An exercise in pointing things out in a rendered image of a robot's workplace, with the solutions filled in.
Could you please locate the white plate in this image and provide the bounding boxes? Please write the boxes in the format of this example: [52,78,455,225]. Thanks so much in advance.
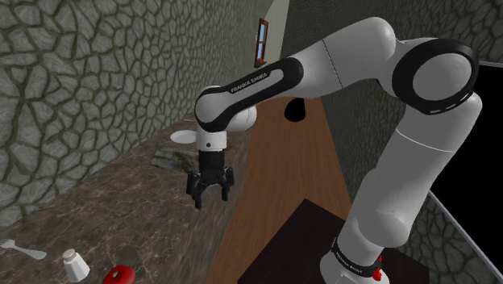
[169,129,197,145]

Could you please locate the white plastic spoon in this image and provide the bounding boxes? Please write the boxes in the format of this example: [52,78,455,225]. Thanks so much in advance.
[0,238,48,261]

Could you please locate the grey-green marbled slab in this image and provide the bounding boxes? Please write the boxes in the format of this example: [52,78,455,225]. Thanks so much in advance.
[150,147,200,173]

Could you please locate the white salt shaker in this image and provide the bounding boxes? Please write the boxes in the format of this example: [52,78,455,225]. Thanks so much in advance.
[61,248,92,283]

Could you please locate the dark robot stand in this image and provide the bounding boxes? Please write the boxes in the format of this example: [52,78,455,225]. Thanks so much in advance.
[237,198,431,284]

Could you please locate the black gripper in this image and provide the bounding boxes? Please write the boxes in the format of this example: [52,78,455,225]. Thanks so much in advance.
[185,149,236,211]

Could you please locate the black rounded container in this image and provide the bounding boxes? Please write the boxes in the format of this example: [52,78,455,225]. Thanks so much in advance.
[284,98,307,123]

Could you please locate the red apple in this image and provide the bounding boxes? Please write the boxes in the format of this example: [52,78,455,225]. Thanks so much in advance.
[102,264,137,284]

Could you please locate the brown framed window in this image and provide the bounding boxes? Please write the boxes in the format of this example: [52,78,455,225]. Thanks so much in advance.
[253,18,270,69]

